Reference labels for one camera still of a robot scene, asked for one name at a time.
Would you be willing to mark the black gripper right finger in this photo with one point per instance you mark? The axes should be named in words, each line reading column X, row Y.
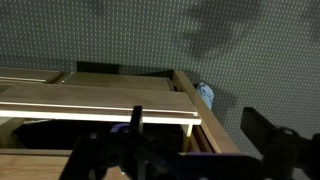
column 283, row 150

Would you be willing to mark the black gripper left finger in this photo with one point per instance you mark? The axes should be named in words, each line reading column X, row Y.
column 100, row 150

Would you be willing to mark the wooden drawer cabinet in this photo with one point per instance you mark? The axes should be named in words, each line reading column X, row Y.
column 213, row 126

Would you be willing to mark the blue cloth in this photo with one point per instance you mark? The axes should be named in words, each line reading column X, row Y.
column 206, row 94

